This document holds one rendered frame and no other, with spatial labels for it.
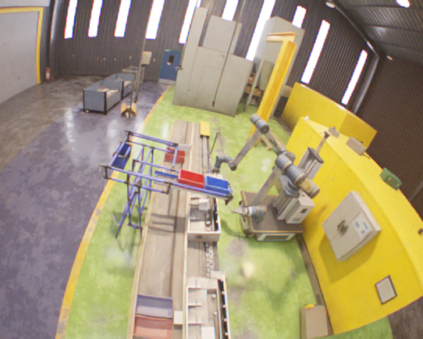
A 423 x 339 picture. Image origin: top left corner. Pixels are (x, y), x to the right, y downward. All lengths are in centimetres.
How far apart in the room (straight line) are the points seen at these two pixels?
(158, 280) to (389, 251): 275
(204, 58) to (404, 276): 809
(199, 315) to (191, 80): 746
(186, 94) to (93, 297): 735
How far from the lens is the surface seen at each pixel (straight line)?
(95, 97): 666
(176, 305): 194
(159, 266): 204
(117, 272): 285
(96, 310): 278
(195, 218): 216
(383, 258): 285
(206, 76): 771
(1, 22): 1157
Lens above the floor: 266
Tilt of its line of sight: 36 degrees down
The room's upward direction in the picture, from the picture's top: 18 degrees clockwise
